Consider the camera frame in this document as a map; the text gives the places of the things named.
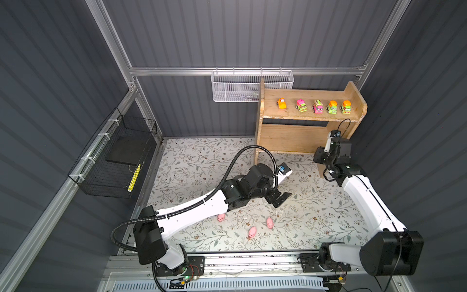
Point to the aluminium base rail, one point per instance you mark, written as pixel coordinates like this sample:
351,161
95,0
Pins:
235,264

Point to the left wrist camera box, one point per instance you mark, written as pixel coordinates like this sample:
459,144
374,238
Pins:
283,171

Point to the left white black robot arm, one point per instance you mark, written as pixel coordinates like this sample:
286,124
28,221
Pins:
152,237

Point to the orange toy car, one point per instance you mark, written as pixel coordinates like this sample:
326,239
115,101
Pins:
281,103

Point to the white perforated cable tray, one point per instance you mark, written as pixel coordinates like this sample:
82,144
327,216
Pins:
243,284

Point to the white wire mesh basket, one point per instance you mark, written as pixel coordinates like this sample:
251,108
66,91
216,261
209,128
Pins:
244,86

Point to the wooden two-tier shelf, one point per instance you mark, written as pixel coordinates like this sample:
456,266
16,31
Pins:
288,131

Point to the floral patterned table mat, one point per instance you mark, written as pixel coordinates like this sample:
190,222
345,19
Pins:
317,211

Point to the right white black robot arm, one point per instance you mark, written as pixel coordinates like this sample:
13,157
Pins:
392,250

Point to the pink green striped toy truck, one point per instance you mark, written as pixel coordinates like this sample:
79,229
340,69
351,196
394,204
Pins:
318,107

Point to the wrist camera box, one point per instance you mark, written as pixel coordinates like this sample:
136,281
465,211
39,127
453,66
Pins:
283,171
332,134

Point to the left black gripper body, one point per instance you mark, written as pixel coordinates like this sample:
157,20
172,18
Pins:
270,194

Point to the black wire mesh basket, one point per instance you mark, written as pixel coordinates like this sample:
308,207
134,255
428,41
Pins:
106,168

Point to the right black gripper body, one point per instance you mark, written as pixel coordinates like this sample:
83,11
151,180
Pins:
320,156

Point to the pink toy pig left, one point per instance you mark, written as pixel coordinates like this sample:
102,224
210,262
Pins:
221,217

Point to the pink toy pig bottom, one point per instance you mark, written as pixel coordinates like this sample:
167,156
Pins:
252,233

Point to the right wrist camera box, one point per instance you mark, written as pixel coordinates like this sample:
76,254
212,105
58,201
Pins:
332,134

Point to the orange green mixer toy truck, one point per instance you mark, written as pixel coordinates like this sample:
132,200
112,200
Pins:
332,107

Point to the pink toy pig middle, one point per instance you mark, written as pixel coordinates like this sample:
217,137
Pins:
269,223

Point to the pink toy pig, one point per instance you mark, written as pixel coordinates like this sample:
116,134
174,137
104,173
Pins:
221,217
252,233
269,223

